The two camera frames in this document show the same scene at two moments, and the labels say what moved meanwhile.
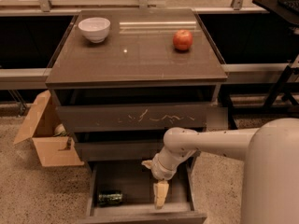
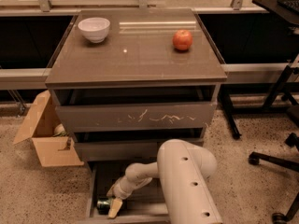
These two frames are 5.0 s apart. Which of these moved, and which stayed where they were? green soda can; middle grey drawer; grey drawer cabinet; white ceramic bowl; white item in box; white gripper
Moved: green soda can; white gripper
Stayed: grey drawer cabinet; white item in box; white ceramic bowl; middle grey drawer
